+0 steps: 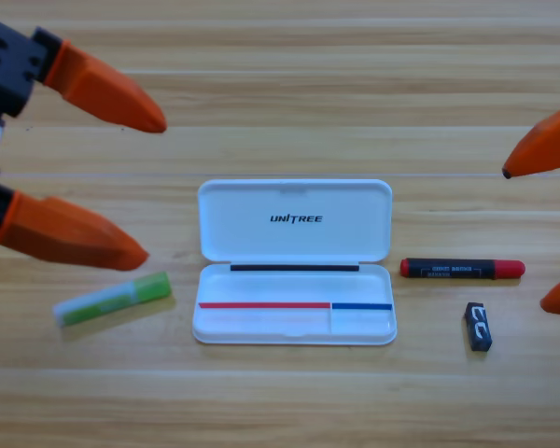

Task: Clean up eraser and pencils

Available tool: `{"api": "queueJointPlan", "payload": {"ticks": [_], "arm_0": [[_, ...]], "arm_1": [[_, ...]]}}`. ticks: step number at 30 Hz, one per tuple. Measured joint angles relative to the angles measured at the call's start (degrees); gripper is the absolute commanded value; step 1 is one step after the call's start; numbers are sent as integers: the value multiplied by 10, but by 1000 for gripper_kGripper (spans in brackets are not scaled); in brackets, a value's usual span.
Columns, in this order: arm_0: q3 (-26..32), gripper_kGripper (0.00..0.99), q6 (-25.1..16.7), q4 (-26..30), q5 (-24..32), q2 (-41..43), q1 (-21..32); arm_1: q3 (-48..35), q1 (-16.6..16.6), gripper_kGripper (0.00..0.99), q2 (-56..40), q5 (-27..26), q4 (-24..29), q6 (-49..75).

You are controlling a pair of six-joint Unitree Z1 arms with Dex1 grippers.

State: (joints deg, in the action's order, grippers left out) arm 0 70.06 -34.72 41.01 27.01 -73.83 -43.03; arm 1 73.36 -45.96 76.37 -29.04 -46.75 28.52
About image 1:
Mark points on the red black marker pen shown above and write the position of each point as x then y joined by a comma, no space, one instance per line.
462,269

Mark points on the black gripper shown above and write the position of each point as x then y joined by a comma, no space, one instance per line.
4,70

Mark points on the green white glue stick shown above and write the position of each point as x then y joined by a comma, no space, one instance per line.
112,301

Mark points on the white Unitree pencil case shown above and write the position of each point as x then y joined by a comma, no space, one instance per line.
261,238

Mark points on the black eraser white print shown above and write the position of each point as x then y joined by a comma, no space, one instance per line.
477,326

